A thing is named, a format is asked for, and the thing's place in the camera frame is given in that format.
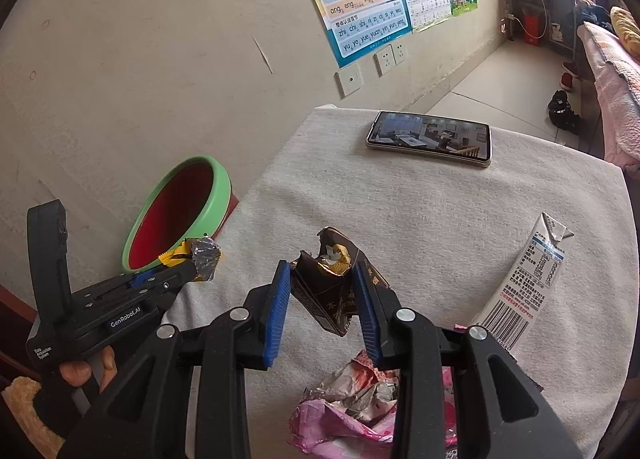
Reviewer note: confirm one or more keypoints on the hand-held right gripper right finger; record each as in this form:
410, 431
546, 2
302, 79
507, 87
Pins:
367, 319

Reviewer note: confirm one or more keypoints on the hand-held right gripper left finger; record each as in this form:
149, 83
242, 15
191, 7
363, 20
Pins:
276, 319

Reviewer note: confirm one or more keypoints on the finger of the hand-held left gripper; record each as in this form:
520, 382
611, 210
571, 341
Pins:
144, 279
175, 279

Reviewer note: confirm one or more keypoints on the silver and yellow wrapper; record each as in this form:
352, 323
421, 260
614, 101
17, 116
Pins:
205, 259

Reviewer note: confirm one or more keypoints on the brown wrapper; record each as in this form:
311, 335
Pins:
325, 289

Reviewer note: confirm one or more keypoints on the green bin with red liner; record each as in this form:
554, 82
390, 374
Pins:
175, 209

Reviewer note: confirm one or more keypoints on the person's left hand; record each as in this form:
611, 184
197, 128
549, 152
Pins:
75, 374

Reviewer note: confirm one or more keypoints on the crumpled silver wrapper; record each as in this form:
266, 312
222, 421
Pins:
350, 384

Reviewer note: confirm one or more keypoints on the white table cloth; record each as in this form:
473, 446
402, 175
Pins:
425, 219

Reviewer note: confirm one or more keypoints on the white milk carton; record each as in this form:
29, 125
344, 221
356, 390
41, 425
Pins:
530, 284

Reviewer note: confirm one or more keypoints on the smartphone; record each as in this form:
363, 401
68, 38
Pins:
430, 136

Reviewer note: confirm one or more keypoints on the pair of black shoes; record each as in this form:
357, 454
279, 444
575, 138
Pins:
565, 114

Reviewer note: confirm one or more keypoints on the red shoe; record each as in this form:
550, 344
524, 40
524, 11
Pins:
567, 81
571, 68

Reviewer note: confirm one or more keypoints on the small red bin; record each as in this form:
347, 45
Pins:
532, 29

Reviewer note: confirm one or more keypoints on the bed with pink cover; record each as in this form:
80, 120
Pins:
615, 89

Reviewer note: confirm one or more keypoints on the dark clothes pile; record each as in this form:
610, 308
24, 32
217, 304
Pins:
595, 14

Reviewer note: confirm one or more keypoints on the yellow quilt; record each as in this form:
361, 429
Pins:
627, 31

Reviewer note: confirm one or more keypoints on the white wall power socket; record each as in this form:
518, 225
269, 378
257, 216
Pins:
384, 63
400, 54

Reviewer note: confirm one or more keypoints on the blue letter wall poster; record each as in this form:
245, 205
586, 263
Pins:
350, 4

